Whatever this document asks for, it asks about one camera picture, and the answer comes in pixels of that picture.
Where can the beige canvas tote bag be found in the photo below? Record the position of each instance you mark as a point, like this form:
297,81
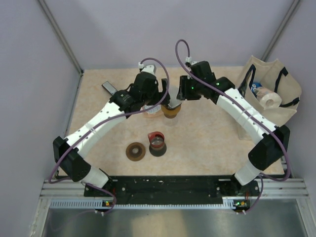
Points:
275,77

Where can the black toothpaste box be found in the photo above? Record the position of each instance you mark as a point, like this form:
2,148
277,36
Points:
109,88

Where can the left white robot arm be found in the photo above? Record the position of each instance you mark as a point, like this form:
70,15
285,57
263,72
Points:
69,152

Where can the clear glass carafe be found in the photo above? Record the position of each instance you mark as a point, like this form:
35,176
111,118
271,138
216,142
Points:
171,121

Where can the white coffee filter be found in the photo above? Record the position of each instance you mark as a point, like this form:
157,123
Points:
173,99

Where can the clear ribbed glass dripper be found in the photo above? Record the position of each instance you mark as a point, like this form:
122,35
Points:
171,107

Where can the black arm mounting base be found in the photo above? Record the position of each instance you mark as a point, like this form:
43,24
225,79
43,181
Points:
165,190

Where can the white paper roll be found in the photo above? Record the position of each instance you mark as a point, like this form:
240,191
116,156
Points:
270,100

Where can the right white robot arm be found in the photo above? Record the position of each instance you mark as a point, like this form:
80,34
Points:
271,141

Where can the pink liquid bottle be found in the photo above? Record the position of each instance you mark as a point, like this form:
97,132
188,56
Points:
152,112

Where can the white slotted cable duct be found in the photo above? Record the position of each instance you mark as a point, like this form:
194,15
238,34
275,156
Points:
102,204

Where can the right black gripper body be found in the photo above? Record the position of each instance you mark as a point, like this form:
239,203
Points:
190,90

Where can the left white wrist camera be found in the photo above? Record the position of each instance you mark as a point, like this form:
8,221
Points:
151,69

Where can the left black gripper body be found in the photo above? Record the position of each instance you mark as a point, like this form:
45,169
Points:
154,96

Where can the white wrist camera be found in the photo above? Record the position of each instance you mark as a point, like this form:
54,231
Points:
189,61
151,69

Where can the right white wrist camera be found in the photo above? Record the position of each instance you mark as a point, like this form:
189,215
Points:
189,61

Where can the red rimmed glass carafe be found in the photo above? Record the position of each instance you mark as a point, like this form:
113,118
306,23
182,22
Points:
157,146

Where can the blue snack package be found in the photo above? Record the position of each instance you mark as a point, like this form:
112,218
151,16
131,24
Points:
254,87

